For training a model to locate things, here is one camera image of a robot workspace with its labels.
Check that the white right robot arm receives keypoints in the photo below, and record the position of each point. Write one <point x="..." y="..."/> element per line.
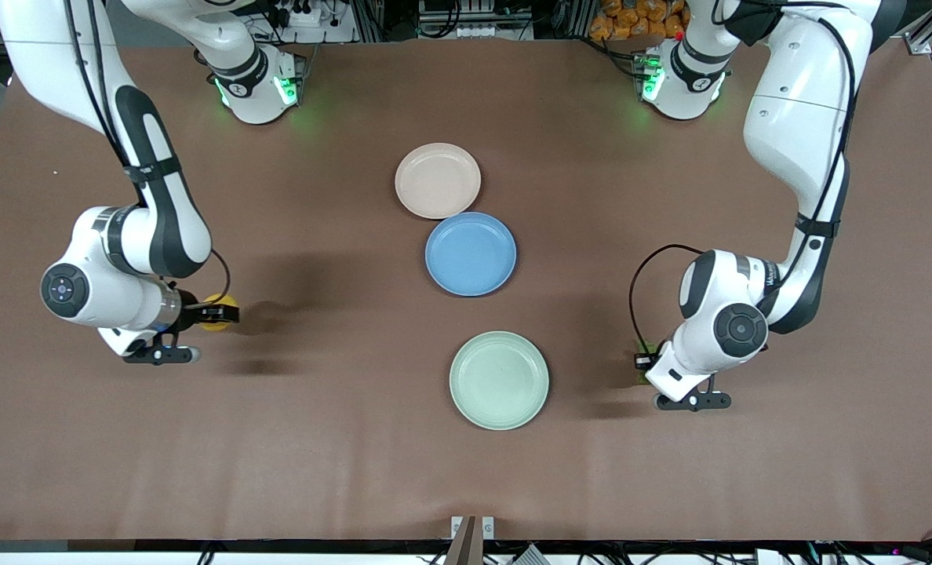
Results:
<point x="160" y="220"/>

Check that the metal table edge bracket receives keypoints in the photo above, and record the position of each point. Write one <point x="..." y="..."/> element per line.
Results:
<point x="471" y="534"/>

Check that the yellow lemon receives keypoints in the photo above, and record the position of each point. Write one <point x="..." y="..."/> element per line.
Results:
<point x="219" y="299"/>

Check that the white power strip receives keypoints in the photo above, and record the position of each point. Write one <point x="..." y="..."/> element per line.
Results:
<point x="474" y="23"/>

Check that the blue plate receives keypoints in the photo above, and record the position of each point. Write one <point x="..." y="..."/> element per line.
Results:
<point x="471" y="255"/>

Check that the pale pink plate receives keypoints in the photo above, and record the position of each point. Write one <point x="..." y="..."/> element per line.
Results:
<point x="438" y="179"/>

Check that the pale green plate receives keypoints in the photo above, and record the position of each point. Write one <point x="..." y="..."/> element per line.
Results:
<point x="499" y="380"/>

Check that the orange fruit pile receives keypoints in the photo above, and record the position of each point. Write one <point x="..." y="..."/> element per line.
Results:
<point x="638" y="20"/>

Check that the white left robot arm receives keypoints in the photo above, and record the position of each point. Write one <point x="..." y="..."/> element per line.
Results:
<point x="795" y="118"/>

